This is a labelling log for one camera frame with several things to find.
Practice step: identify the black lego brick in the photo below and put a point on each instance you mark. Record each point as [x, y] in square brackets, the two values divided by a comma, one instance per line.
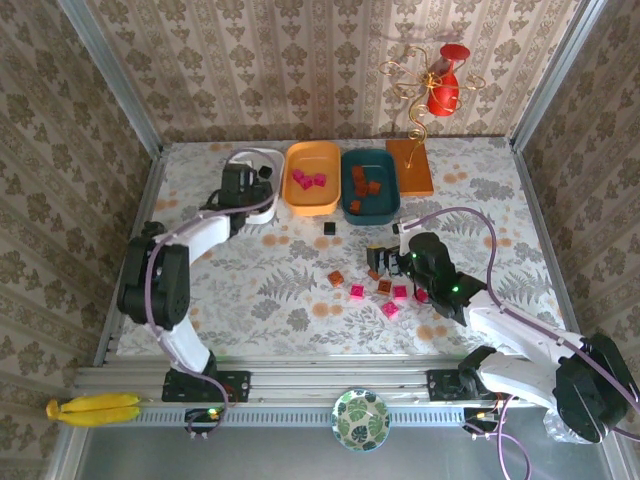
[265, 171]
[329, 228]

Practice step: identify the pink lego brick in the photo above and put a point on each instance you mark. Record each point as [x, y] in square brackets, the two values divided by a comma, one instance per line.
[421, 296]
[399, 292]
[307, 184]
[389, 310]
[357, 292]
[299, 177]
[320, 180]

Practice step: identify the orange lego brick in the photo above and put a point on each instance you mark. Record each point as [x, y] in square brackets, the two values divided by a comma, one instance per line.
[374, 274]
[356, 206]
[336, 278]
[360, 188]
[374, 187]
[358, 172]
[385, 286]

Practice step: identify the white plastic container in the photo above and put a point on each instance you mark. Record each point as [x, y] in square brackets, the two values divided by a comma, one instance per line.
[262, 217]

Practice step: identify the orange plastic container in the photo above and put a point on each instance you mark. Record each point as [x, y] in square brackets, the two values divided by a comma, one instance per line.
[310, 202]

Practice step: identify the teal plastic container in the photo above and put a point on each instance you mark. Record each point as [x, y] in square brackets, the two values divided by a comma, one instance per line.
[385, 205]

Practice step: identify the small bottle black lid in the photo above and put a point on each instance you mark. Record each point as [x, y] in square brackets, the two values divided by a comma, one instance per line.
[150, 227]

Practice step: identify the floral tablecloth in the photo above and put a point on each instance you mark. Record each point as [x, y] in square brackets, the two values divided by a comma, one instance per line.
[350, 330]

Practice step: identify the small controller board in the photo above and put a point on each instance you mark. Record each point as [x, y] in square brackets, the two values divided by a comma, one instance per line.
[475, 415]
[200, 415]

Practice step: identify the leaf pattern bowl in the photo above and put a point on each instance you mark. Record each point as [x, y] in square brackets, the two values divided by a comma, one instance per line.
[360, 422]

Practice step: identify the red plastic wine glass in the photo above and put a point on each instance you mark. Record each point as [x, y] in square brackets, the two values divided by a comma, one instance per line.
[444, 97]

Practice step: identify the clear plastic cup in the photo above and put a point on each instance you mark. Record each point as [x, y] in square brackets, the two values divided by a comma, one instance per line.
[555, 430]

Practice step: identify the yellow banana bunch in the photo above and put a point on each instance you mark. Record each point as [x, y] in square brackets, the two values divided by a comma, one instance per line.
[100, 402]

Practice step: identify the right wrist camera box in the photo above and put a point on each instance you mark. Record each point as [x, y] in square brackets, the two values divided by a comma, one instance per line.
[407, 227]

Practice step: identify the aluminium table side rail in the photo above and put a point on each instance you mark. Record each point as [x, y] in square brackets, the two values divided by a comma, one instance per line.
[145, 200]
[534, 200]

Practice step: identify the aluminium mounting rail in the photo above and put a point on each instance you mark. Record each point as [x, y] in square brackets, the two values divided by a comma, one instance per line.
[325, 380]

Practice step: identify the aluminium frame post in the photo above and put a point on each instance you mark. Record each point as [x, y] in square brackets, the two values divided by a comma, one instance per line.
[556, 75]
[113, 75]

